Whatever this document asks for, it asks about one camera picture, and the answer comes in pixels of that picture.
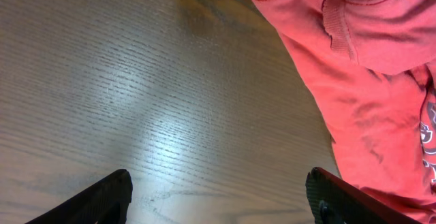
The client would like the orange soccer t-shirt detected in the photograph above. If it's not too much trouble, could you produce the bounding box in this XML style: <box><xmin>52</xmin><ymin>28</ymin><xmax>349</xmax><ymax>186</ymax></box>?
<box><xmin>252</xmin><ymin>0</ymin><xmax>435</xmax><ymax>223</ymax></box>

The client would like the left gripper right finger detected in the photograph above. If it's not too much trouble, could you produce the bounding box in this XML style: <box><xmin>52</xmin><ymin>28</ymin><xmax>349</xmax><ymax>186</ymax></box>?
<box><xmin>305</xmin><ymin>167</ymin><xmax>418</xmax><ymax>224</ymax></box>

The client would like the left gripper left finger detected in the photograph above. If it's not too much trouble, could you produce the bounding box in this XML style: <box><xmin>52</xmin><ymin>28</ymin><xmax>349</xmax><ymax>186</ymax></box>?
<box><xmin>26</xmin><ymin>169</ymin><xmax>133</xmax><ymax>224</ymax></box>

